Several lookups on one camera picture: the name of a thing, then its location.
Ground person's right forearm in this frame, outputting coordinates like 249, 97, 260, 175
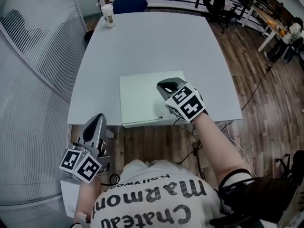
192, 112, 253, 188

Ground black office chair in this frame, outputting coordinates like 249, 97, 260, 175
206, 2, 248, 34

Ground long thin black cable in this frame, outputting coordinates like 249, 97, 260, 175
240, 66, 273, 111

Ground black floor cable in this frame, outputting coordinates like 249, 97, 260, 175
172, 117, 208, 181

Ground black sleeve with straps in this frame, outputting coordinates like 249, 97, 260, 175
209, 169, 300, 228

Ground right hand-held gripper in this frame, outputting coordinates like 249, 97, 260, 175
156, 77, 206, 123

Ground white floor cable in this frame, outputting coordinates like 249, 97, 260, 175
225, 121, 257, 178

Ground white printed shirt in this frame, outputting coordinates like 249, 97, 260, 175
91, 159, 227, 228

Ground blue chair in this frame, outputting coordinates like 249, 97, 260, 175
112, 0, 149, 15

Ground white paper cup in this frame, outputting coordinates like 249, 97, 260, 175
100, 4, 116, 29

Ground white desk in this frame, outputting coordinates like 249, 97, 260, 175
241, 4, 293, 53

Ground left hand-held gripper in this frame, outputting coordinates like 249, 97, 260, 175
59, 113, 115, 184

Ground white item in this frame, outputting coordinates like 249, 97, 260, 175
119, 70, 189, 128

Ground black frame object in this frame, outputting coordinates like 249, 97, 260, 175
275, 149, 304, 189

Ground person's left forearm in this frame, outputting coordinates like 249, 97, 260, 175
73, 176, 102, 226

